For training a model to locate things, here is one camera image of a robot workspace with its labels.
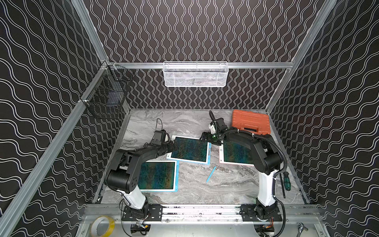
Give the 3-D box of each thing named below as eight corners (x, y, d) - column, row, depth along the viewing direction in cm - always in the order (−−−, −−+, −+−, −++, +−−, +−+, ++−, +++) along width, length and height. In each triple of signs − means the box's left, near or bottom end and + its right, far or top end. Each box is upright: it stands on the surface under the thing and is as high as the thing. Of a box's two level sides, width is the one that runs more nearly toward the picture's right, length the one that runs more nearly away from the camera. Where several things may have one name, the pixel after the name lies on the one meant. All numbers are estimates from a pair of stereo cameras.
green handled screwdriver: (285, 190, 84) (288, 188, 81) (283, 173, 90) (285, 171, 87) (288, 190, 84) (291, 189, 81) (286, 174, 90) (288, 172, 87)
